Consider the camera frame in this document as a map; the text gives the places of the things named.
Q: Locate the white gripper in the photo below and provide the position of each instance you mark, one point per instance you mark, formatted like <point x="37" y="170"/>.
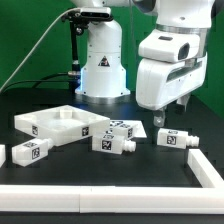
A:
<point x="173" y="65"/>

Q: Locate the white square table top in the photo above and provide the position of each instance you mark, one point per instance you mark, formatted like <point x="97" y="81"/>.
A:
<point x="63" y="124"/>

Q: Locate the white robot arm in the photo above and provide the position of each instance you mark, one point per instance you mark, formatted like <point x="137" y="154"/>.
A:
<point x="102" y="76"/>

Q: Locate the paper sheet with markers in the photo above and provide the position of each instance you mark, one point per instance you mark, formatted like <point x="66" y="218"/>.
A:
<point x="139" y="129"/>

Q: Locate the white L-shaped fence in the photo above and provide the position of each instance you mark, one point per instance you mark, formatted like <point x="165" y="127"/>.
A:
<point x="207" y="199"/>

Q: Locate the white block left edge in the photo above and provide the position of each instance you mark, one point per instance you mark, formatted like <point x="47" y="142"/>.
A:
<point x="2" y="155"/>

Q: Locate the black camera stand pole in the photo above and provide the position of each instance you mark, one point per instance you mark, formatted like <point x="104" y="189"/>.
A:
<point x="75" y="72"/>

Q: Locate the black camera on stand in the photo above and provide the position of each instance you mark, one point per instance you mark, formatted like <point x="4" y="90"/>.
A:
<point x="88" y="14"/>

